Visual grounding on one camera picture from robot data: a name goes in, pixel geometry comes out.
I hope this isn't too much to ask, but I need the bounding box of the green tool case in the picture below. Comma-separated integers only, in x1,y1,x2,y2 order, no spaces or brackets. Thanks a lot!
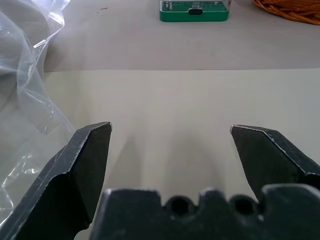
159,0,230,23

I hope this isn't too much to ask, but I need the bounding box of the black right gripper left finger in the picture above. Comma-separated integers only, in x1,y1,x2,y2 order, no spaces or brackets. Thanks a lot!
8,121,113,240

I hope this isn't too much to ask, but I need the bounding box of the orange wicker basket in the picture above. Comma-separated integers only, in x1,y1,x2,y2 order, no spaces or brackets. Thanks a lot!
251,0,320,25

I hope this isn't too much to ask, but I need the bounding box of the clear plastic bag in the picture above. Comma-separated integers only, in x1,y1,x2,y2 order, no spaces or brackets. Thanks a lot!
0,0,77,232

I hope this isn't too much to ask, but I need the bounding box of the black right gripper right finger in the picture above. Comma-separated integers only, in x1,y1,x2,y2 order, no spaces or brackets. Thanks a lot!
229,124,320,202

